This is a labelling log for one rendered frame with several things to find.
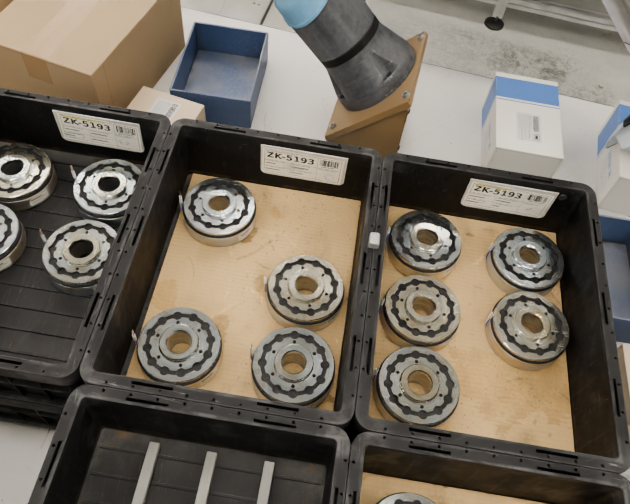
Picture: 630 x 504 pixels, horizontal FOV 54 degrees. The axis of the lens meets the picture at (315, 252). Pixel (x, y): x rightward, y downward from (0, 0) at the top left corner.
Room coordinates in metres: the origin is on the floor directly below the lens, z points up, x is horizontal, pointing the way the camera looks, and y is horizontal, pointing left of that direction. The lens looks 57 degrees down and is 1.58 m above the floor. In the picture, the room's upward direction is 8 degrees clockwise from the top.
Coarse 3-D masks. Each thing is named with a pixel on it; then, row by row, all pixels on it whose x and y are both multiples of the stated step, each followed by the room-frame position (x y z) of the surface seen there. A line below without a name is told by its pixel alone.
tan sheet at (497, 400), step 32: (480, 224) 0.59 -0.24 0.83; (384, 256) 0.50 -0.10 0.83; (480, 256) 0.53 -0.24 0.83; (384, 288) 0.45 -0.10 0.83; (480, 288) 0.47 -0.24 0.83; (480, 320) 0.42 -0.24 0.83; (384, 352) 0.35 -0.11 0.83; (448, 352) 0.37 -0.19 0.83; (480, 352) 0.37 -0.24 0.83; (416, 384) 0.31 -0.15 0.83; (480, 384) 0.33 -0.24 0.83; (512, 384) 0.33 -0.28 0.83; (544, 384) 0.34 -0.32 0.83; (480, 416) 0.28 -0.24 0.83; (512, 416) 0.29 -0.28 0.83; (544, 416) 0.30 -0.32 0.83
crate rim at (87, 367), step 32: (192, 128) 0.60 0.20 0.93; (224, 128) 0.61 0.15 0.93; (160, 160) 0.53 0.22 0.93; (128, 256) 0.38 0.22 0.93; (352, 320) 0.34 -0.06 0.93; (96, 352) 0.25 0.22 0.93; (352, 352) 0.31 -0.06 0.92; (96, 384) 0.22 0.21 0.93; (128, 384) 0.22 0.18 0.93; (160, 384) 0.23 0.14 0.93; (352, 384) 0.26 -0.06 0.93; (288, 416) 0.22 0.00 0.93; (320, 416) 0.22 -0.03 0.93; (352, 416) 0.23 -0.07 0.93
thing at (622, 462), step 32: (384, 160) 0.59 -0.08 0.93; (416, 160) 0.60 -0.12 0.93; (384, 192) 0.54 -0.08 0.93; (576, 192) 0.59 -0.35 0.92; (384, 224) 0.48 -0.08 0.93; (608, 288) 0.44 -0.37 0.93; (608, 320) 0.39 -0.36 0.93; (608, 352) 0.35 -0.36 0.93; (608, 384) 0.31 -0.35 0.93; (480, 448) 0.21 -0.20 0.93; (512, 448) 0.22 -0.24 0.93; (544, 448) 0.22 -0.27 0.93
